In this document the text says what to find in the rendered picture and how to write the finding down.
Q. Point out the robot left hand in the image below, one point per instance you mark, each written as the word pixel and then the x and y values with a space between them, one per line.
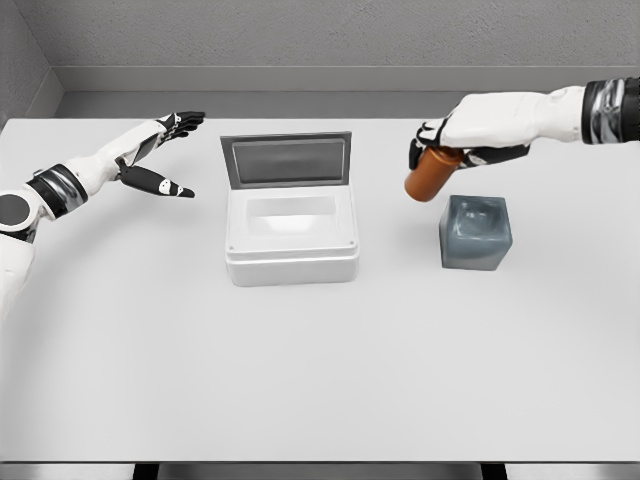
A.
pixel 142 145

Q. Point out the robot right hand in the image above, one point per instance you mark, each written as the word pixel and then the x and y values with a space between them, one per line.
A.
pixel 480 125

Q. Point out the brown cylindrical bottle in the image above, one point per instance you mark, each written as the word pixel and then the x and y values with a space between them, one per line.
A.
pixel 431 172

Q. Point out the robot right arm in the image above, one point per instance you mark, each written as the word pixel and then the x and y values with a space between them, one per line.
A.
pixel 590 112

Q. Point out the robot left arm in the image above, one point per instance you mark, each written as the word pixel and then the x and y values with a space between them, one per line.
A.
pixel 40 200

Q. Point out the grey cube-shaped container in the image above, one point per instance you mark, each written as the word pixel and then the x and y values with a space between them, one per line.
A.
pixel 475 232

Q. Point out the white box with hinged lid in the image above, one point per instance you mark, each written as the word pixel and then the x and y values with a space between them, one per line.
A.
pixel 290 215

